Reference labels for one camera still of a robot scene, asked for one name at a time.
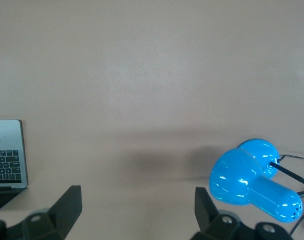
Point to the blue desk lamp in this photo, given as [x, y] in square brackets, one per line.
[232, 172]

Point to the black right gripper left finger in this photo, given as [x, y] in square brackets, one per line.
[61, 210]

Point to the grey laptop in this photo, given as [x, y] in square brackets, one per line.
[9, 135]

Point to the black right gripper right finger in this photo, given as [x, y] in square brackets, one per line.
[206, 212]

